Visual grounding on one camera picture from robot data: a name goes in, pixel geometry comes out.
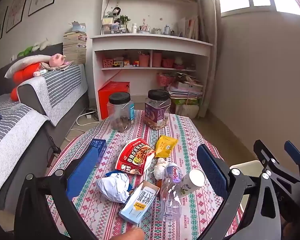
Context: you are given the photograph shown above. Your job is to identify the crushed red noodle bowl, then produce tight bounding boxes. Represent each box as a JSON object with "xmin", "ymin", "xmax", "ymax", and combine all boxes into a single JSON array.
[{"xmin": 115, "ymin": 137, "xmax": 156, "ymax": 176}]

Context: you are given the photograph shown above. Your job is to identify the green plush toy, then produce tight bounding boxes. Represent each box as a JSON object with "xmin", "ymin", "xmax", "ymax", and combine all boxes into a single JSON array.
[{"xmin": 17, "ymin": 45, "xmax": 34, "ymax": 57}]

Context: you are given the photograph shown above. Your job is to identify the clear plastic bottle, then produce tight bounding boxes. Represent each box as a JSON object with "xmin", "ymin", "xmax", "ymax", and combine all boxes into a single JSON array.
[{"xmin": 160, "ymin": 162, "xmax": 188, "ymax": 222}]

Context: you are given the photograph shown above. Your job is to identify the upright thin books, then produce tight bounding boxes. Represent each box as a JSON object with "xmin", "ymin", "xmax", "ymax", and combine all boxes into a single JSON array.
[{"xmin": 177, "ymin": 16, "xmax": 199, "ymax": 40}]

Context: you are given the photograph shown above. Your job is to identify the pile of papers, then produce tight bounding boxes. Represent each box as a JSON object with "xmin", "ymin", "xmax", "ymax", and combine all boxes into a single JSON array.
[{"xmin": 166, "ymin": 73, "xmax": 203, "ymax": 98}]

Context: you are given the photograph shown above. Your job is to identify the light blue milk carton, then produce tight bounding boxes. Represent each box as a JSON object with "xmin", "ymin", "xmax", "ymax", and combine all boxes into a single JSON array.
[{"xmin": 119, "ymin": 180, "xmax": 158, "ymax": 225}]

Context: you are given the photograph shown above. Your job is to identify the stained tissue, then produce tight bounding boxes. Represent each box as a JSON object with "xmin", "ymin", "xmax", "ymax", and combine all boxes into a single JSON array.
[{"xmin": 153, "ymin": 157, "xmax": 169, "ymax": 180}]

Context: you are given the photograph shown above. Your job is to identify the beige curtain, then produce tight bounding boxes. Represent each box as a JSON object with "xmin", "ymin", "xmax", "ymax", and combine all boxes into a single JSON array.
[{"xmin": 197, "ymin": 0, "xmax": 222, "ymax": 117}]

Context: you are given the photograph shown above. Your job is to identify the grey sofa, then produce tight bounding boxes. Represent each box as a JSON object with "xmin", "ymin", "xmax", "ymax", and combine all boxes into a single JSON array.
[{"xmin": 0, "ymin": 42, "xmax": 90, "ymax": 212}]

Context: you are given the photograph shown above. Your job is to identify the yellow snack packet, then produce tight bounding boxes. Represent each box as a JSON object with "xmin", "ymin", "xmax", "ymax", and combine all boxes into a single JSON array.
[{"xmin": 155, "ymin": 135, "xmax": 178, "ymax": 158}]

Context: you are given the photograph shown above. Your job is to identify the red gift box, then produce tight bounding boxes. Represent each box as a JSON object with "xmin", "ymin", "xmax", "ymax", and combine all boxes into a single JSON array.
[{"xmin": 98, "ymin": 81, "xmax": 130, "ymax": 120}]

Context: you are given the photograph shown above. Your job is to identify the large pink basket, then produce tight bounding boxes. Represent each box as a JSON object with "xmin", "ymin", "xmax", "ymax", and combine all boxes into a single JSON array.
[{"xmin": 157, "ymin": 74, "xmax": 175, "ymax": 87}]

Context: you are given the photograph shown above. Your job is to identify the pink pen cup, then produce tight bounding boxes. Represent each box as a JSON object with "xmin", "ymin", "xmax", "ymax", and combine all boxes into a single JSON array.
[
  {"xmin": 139, "ymin": 52, "xmax": 150, "ymax": 67},
  {"xmin": 152, "ymin": 52, "xmax": 163, "ymax": 67}
]

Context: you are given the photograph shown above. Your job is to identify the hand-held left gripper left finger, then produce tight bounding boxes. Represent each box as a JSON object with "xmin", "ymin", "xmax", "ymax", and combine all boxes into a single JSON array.
[{"xmin": 14, "ymin": 146, "xmax": 100, "ymax": 240}]

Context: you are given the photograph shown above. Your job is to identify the clear jar purple label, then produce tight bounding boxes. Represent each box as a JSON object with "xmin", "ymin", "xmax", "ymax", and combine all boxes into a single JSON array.
[{"xmin": 144, "ymin": 89, "xmax": 171, "ymax": 130}]

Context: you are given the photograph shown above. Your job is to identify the grey striped sofa cover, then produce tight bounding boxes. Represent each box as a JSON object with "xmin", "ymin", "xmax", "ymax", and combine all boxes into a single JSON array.
[
  {"xmin": 17, "ymin": 64, "xmax": 88, "ymax": 127},
  {"xmin": 0, "ymin": 97, "xmax": 50, "ymax": 212}
]

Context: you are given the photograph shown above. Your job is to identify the tall stack of books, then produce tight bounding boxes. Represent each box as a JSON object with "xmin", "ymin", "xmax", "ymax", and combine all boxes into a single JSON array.
[{"xmin": 63, "ymin": 31, "xmax": 87, "ymax": 65}]

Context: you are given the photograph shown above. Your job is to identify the white trash bin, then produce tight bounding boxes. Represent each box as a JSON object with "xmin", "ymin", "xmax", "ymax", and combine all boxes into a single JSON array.
[{"xmin": 230, "ymin": 160, "xmax": 264, "ymax": 213}]

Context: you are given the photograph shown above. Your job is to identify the pink pig plush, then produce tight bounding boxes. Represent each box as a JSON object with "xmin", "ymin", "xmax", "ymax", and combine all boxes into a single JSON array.
[{"xmin": 49, "ymin": 54, "xmax": 74, "ymax": 67}]

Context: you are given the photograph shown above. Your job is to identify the person's left hand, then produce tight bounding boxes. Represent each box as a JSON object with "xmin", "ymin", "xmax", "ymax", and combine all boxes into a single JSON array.
[{"xmin": 117, "ymin": 227, "xmax": 145, "ymax": 240}]

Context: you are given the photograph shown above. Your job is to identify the white plush toy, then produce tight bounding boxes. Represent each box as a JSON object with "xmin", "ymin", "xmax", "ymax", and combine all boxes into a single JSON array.
[{"xmin": 32, "ymin": 39, "xmax": 52, "ymax": 52}]

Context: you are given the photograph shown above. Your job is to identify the crumpled white tissue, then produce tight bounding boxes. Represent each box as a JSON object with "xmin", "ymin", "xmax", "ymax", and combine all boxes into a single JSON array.
[{"xmin": 95, "ymin": 172, "xmax": 130, "ymax": 203}]

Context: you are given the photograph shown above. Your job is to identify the black cable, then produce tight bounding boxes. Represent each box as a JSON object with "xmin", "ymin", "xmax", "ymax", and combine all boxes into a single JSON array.
[{"xmin": 47, "ymin": 135, "xmax": 62, "ymax": 168}]

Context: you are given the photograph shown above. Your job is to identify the orange cushion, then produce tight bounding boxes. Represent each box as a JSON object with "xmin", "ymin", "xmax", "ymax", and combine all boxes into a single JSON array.
[{"xmin": 10, "ymin": 64, "xmax": 44, "ymax": 101}]

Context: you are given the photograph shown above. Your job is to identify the small potted plant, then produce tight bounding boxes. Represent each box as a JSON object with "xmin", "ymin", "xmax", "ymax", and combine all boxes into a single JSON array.
[{"xmin": 119, "ymin": 15, "xmax": 131, "ymax": 30}]

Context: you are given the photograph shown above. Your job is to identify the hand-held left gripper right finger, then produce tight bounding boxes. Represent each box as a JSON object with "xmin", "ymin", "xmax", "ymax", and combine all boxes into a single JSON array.
[{"xmin": 197, "ymin": 144, "xmax": 260, "ymax": 240}]

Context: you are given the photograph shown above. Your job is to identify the white yogurt bottle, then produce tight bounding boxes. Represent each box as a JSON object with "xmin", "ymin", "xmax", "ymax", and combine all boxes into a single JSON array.
[{"xmin": 181, "ymin": 168, "xmax": 207, "ymax": 196}]

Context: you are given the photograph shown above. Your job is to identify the white bookshelf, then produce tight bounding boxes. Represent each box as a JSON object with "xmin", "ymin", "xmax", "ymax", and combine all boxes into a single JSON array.
[{"xmin": 90, "ymin": 0, "xmax": 214, "ymax": 121}]

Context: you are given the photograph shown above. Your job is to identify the green tissue pack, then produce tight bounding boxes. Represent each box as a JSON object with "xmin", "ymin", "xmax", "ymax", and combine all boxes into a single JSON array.
[{"xmin": 174, "ymin": 97, "xmax": 199, "ymax": 106}]

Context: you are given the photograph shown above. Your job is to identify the blue cardboard box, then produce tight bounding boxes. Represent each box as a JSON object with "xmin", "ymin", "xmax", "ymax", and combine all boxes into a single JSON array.
[{"xmin": 89, "ymin": 138, "xmax": 107, "ymax": 167}]

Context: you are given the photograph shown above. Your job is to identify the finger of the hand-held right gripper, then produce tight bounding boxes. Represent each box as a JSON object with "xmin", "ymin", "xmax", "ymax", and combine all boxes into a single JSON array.
[
  {"xmin": 284, "ymin": 141, "xmax": 300, "ymax": 180},
  {"xmin": 254, "ymin": 140, "xmax": 278, "ymax": 180}
]

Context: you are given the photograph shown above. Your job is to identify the tissue box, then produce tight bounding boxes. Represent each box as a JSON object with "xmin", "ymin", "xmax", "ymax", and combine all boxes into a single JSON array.
[{"xmin": 71, "ymin": 21, "xmax": 87, "ymax": 33}]

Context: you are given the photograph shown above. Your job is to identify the clear jar blue label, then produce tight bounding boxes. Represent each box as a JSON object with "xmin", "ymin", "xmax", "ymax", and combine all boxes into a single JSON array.
[{"xmin": 107, "ymin": 92, "xmax": 135, "ymax": 133}]

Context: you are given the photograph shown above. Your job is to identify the white bag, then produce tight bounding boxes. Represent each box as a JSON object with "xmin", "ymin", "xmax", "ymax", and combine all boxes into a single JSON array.
[{"xmin": 176, "ymin": 104, "xmax": 200, "ymax": 119}]

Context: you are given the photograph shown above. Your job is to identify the white pillow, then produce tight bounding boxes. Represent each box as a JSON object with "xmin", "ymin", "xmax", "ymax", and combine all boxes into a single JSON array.
[{"xmin": 4, "ymin": 54, "xmax": 55, "ymax": 78}]

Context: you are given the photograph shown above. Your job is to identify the dark-haired doll figure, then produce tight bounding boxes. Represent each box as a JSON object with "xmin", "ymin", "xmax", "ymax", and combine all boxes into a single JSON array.
[{"xmin": 107, "ymin": 6, "xmax": 122, "ymax": 18}]

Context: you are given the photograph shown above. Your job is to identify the white cable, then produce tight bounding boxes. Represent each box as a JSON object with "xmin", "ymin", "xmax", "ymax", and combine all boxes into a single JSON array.
[{"xmin": 64, "ymin": 112, "xmax": 98, "ymax": 141}]

